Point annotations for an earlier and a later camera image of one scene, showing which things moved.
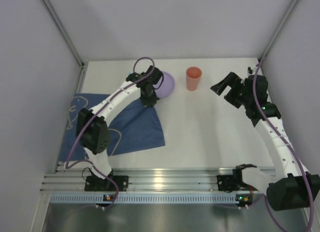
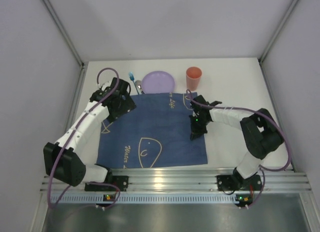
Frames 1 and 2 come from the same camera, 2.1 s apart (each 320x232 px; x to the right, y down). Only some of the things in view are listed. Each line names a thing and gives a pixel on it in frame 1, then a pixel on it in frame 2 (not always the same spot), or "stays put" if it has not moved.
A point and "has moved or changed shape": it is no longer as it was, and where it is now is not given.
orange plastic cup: x=193 y=77 stays put
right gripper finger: x=230 y=80 → x=195 y=134
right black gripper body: x=231 y=93 → x=197 y=128
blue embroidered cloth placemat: x=133 y=127 has moved or changed shape
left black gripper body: x=155 y=75 → x=124 y=107
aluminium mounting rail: x=142 y=179 stays put
